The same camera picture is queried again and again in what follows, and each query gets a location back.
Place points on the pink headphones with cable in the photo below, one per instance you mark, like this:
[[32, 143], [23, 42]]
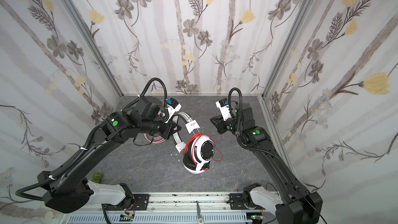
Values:
[[154, 139]]

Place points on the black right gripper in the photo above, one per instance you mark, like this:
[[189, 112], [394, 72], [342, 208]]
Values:
[[219, 124]]

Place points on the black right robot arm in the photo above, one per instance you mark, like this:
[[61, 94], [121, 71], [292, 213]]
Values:
[[293, 203]]

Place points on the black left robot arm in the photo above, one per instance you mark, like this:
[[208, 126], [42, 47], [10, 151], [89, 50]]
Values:
[[66, 189]]

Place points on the green small object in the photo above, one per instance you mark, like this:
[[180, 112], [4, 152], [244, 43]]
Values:
[[97, 177]]

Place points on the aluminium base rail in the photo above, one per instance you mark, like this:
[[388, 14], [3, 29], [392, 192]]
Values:
[[184, 202]]

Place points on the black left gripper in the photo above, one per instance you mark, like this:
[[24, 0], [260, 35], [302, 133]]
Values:
[[168, 129]]

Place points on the white perforated cable duct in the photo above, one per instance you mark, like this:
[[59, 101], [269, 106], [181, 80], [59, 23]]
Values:
[[160, 218]]

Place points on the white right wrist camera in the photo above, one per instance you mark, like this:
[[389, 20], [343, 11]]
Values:
[[223, 106]]

